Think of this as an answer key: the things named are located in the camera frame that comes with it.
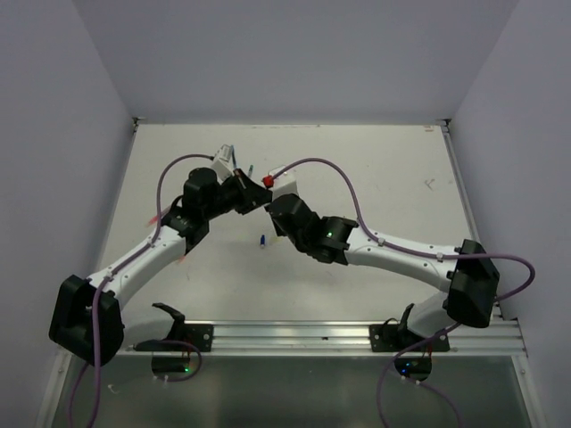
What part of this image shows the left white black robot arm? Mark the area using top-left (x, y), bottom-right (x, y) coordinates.
top-left (48, 168), bottom-right (274, 366)

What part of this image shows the right side aluminium rail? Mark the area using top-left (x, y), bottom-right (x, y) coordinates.
top-left (439, 119), bottom-right (500, 328)

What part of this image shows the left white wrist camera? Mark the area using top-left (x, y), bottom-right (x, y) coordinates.
top-left (211, 144), bottom-right (236, 182)

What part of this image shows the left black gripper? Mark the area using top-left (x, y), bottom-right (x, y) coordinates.
top-left (202, 167), bottom-right (272, 219)

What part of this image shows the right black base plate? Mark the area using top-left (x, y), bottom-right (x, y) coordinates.
top-left (368, 323), bottom-right (451, 353)

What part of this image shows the aluminium front rail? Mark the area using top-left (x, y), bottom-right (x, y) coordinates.
top-left (119, 317), bottom-right (526, 358)

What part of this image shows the blue pen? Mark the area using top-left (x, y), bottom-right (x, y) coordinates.
top-left (231, 145), bottom-right (240, 170)

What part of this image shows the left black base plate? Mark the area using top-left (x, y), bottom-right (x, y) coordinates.
top-left (134, 324), bottom-right (214, 352)

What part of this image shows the yellow highlighter cap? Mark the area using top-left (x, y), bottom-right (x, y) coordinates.
top-left (269, 236), bottom-right (283, 245)

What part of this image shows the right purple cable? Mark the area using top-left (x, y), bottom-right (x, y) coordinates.
top-left (278, 158), bottom-right (536, 428)

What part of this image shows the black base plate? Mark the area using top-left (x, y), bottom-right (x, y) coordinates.
top-left (368, 323), bottom-right (451, 353)
top-left (134, 324), bottom-right (214, 352)

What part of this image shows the pink red pen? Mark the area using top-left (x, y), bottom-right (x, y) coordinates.
top-left (146, 208), bottom-right (170, 227)

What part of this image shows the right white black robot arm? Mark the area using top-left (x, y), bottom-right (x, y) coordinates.
top-left (266, 193), bottom-right (500, 350)

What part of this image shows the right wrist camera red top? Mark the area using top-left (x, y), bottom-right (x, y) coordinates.
top-left (261, 166), bottom-right (298, 201)

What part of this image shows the aluminium rail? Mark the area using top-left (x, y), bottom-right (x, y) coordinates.
top-left (439, 119), bottom-right (500, 328)
top-left (119, 317), bottom-right (526, 358)

